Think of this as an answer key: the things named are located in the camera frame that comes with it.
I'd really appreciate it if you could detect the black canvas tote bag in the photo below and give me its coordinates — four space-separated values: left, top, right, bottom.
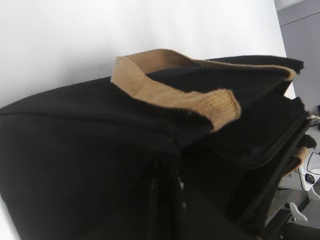
0 49 316 240

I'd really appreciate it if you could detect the white background desk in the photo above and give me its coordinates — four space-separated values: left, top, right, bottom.
297 124 320 192

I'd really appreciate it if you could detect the black computer mouse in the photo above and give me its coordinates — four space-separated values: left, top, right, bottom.
304 173 315 185

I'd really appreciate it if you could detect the white chair base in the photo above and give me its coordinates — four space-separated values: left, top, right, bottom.
286 187 320 224

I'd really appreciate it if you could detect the tan rear bag strap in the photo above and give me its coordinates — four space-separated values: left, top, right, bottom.
109 48 301 133

